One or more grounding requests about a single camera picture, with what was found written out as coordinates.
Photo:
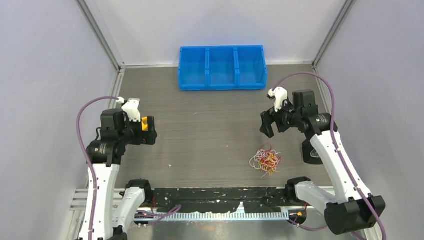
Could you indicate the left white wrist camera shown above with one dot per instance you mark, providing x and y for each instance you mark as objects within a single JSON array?
[{"x": 131, "y": 107}]

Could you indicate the blue three-compartment plastic bin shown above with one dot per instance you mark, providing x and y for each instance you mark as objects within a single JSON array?
[{"x": 222, "y": 68}]

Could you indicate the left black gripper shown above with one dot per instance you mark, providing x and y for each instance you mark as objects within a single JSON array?
[{"x": 146, "y": 137}]

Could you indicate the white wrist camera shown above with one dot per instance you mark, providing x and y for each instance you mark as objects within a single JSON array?
[
  {"x": 279, "y": 95},
  {"x": 131, "y": 107}
]

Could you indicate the black triangular stand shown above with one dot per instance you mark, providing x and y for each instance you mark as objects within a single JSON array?
[{"x": 309, "y": 154}]

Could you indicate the yellow triangular plastic stand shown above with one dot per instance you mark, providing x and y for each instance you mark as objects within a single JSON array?
[{"x": 144, "y": 124}]

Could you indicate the aluminium front rail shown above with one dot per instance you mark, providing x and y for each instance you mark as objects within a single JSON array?
[{"x": 240, "y": 214}]

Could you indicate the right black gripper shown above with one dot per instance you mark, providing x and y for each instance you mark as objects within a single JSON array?
[{"x": 270, "y": 116}]

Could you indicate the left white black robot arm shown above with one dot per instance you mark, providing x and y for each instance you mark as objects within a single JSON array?
[{"x": 117, "y": 131}]

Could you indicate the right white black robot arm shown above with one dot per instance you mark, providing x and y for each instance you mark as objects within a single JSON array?
[{"x": 351, "y": 207}]

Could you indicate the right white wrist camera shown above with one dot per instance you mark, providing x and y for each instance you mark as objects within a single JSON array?
[{"x": 279, "y": 95}]

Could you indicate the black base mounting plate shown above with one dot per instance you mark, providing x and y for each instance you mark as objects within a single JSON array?
[{"x": 221, "y": 200}]

